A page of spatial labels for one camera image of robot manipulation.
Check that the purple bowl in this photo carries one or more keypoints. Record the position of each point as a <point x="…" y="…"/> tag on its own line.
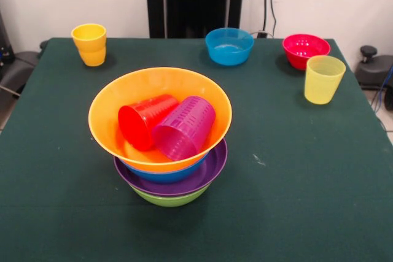
<point x="215" y="167"/>

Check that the orange yellow cup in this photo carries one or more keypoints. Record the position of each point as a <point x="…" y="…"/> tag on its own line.
<point x="90" y="47"/>

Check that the red cup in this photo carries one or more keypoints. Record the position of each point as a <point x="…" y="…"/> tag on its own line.
<point x="138" y="124"/>

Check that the purple cup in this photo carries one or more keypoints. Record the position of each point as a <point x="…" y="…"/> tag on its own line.
<point x="187" y="127"/>

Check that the black power plug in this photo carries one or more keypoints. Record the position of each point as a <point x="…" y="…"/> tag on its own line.
<point x="262" y="34"/>

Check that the pale yellow translucent cup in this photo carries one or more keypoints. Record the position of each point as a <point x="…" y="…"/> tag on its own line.
<point x="322" y="84"/>

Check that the large orange bowl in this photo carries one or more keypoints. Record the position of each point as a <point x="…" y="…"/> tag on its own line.
<point x="107" y="114"/>

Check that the dark green tablecloth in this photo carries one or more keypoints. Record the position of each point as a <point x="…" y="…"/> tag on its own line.
<point x="92" y="231"/>

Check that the large blue bowl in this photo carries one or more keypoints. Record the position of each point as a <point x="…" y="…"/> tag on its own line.
<point x="165" y="176"/>

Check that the small red bowl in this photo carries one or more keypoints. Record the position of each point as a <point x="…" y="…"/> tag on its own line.
<point x="307" y="47"/>

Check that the green bowl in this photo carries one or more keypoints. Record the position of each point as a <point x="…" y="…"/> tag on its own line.
<point x="170" y="200"/>

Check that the black floor device with knob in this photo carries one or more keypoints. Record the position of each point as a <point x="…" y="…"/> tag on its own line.
<point x="374" y="71"/>

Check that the small blue bowl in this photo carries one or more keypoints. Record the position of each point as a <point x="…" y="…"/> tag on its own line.
<point x="228" y="51"/>

